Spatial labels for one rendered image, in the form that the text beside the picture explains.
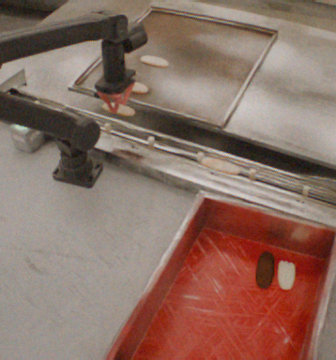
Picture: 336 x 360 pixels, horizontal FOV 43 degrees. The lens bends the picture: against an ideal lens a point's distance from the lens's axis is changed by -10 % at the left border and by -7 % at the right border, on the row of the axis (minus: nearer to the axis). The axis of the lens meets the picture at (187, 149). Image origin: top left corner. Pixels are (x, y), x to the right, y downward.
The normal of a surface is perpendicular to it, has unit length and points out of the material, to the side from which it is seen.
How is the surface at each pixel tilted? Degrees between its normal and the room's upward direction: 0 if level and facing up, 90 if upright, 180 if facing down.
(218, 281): 0
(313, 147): 10
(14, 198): 0
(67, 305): 0
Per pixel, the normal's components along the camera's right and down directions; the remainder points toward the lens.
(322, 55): -0.07, -0.66
